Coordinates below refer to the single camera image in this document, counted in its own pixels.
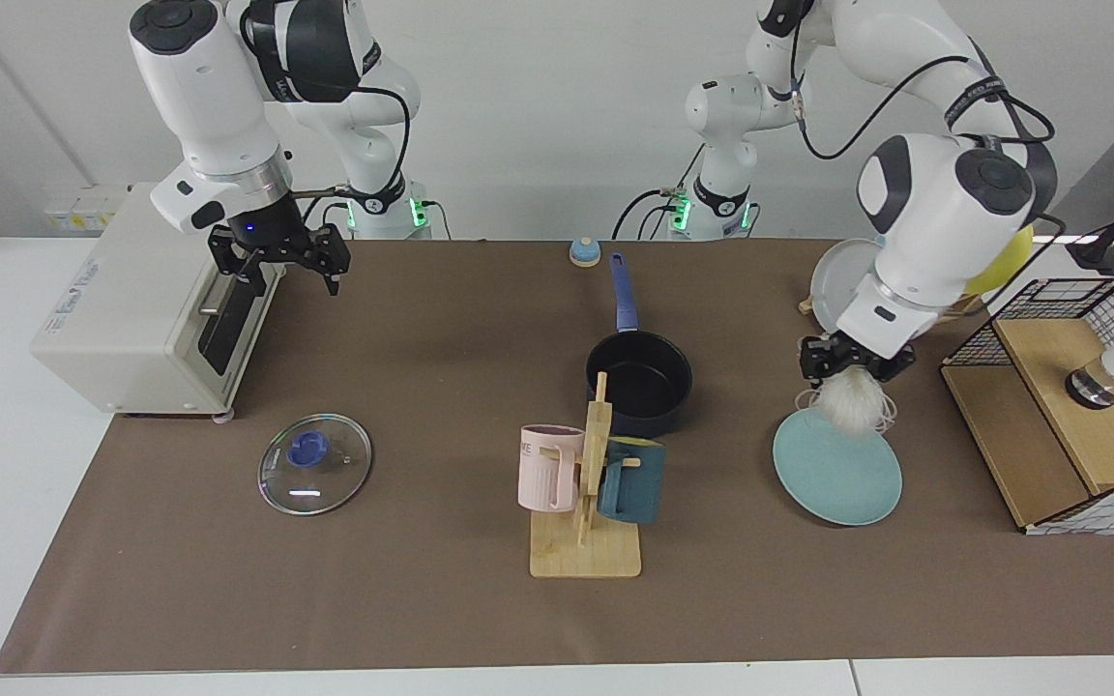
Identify glass lid blue knob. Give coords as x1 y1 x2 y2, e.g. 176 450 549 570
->
258 413 373 516

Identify wooden plate rack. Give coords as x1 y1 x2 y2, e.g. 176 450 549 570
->
799 293 983 334

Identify black base cables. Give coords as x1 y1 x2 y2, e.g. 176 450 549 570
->
612 145 713 241

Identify teal plate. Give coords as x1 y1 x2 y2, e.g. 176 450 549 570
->
773 406 904 528

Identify dark blue cup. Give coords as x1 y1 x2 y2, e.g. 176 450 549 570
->
597 437 667 526

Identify pale toaster oven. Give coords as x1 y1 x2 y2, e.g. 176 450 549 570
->
30 184 282 424

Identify black pot blue handle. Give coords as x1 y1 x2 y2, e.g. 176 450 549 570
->
585 253 693 439

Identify brown table cloth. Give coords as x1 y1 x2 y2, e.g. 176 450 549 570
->
0 239 1114 675

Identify white vermicelli bundle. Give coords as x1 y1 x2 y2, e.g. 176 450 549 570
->
794 365 898 441

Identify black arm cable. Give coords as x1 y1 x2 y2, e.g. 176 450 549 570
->
291 85 413 221

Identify pink ribbed cup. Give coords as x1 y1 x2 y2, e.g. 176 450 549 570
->
517 423 585 513

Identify yellow plate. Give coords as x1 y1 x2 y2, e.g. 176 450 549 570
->
963 222 1036 297

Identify black forearm cable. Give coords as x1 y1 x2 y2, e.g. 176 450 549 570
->
968 82 1069 257

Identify black shoulder cable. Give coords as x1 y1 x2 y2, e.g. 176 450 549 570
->
789 5 974 161

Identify pale grey plate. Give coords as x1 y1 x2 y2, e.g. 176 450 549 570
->
809 237 882 334

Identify wire basket wooden floor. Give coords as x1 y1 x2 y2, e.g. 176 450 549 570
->
940 277 1114 536

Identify wooden cup stand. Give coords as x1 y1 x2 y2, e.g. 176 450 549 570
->
529 371 643 579

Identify white wall socket strip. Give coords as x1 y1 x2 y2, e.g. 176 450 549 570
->
43 188 123 233

